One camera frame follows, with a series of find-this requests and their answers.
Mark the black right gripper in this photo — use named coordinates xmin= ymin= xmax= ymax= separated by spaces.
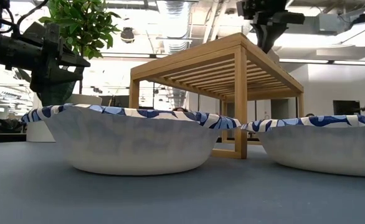
xmin=236 ymin=0 xmax=306 ymax=54

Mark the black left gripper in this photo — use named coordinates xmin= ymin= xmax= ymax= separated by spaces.
xmin=23 ymin=22 xmax=92 ymax=93

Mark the blue patterned paper bowl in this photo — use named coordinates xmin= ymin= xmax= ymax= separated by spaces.
xmin=19 ymin=103 xmax=242 ymax=177
xmin=240 ymin=114 xmax=365 ymax=179

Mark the wooden slatted shelf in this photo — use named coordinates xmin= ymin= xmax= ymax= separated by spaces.
xmin=128 ymin=32 xmax=305 ymax=160

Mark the dark mottled leaf plant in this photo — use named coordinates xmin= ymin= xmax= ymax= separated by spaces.
xmin=39 ymin=79 xmax=77 ymax=107

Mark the leafy green plant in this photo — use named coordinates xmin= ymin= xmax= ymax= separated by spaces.
xmin=39 ymin=0 xmax=123 ymax=60

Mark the black ceiling dome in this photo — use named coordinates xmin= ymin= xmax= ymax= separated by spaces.
xmin=120 ymin=27 xmax=136 ymax=44

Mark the black monitor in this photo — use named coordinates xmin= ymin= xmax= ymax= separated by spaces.
xmin=333 ymin=100 xmax=361 ymax=116

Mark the silver ceiling duct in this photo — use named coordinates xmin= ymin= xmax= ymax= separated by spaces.
xmin=156 ymin=0 xmax=190 ymax=54

